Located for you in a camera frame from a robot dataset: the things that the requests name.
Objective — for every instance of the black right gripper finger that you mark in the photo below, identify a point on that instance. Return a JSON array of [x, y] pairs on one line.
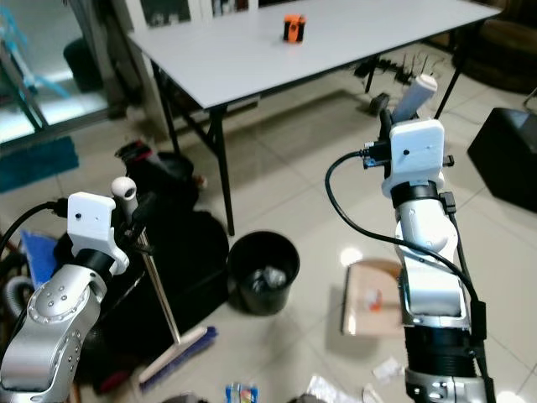
[[387, 126]]

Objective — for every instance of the broom with metal pole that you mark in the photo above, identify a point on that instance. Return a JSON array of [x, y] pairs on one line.
[[172, 315]]

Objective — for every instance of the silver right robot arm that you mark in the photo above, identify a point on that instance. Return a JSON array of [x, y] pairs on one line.
[[436, 285]]

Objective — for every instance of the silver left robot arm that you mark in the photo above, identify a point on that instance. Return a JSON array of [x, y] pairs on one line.
[[54, 315]]

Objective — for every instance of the black power adapter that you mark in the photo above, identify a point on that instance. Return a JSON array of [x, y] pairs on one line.
[[379, 102]]

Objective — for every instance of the black router with antennas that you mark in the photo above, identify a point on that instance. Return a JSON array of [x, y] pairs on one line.
[[394, 71]]

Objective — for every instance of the red and black object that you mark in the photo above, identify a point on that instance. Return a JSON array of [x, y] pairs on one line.
[[134, 154]]

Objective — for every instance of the large black bag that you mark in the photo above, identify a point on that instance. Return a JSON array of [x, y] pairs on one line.
[[201, 252]]

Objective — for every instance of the blue plastic sheet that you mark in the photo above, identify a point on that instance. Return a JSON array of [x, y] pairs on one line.
[[40, 252]]

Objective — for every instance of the white folding table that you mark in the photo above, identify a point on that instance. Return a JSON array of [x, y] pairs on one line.
[[302, 50]]

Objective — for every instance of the blue door mat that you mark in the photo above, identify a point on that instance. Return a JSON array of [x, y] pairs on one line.
[[38, 164]]

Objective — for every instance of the black square ottoman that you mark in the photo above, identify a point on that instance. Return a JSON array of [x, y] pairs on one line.
[[508, 155]]

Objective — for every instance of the black round waste bin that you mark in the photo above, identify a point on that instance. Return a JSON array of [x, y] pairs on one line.
[[262, 273]]

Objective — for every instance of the small orange black device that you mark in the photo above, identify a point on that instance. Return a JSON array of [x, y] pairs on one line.
[[294, 28]]

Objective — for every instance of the brown sofa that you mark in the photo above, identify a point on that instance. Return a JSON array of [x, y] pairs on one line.
[[503, 46]]

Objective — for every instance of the light blue chair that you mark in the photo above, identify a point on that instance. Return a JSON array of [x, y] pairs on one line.
[[27, 50]]

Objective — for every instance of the dark outdoor bin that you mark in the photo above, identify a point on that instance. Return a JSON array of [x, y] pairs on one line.
[[82, 65]]

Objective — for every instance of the blue snack packet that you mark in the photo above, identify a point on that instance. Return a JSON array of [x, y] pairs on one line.
[[241, 393]]

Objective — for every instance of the crumpled white paper scrap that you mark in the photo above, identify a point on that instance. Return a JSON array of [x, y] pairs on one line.
[[388, 369]]

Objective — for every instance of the white plastic wrapper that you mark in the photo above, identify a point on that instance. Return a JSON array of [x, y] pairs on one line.
[[327, 391]]

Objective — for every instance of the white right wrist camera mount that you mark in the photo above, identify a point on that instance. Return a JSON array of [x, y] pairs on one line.
[[415, 159]]

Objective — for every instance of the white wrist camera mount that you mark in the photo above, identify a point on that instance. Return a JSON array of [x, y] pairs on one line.
[[415, 159], [91, 222]]

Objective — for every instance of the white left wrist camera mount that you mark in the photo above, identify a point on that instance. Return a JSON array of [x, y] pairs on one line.
[[91, 222]]

